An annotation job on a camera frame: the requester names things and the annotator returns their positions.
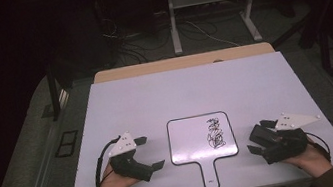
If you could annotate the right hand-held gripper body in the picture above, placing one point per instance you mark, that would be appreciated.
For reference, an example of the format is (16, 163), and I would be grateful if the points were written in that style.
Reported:
(289, 145)

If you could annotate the person's right hand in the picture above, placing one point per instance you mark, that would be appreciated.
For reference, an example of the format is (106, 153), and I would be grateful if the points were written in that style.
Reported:
(313, 161)

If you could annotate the wooden table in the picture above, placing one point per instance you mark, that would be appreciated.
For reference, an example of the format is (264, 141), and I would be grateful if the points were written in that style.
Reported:
(166, 64)

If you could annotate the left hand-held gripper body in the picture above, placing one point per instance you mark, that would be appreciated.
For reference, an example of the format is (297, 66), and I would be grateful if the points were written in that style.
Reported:
(128, 165)

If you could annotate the black eraser block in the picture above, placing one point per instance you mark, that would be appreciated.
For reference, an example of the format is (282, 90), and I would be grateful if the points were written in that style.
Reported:
(262, 134)

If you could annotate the person's left hand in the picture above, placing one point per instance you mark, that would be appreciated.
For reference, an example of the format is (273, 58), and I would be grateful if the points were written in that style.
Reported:
(111, 186)

